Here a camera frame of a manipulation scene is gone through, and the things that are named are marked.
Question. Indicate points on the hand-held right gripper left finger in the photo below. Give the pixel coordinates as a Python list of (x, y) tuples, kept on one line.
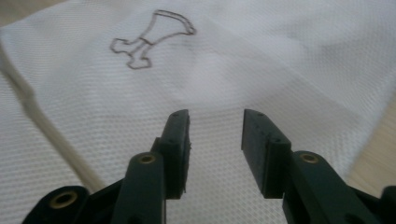
[(168, 161)]

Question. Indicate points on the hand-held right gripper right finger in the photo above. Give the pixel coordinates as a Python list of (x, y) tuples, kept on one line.
[(280, 168)]

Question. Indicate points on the white mesh laundry bag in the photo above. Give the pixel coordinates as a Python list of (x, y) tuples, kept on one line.
[(199, 77)]

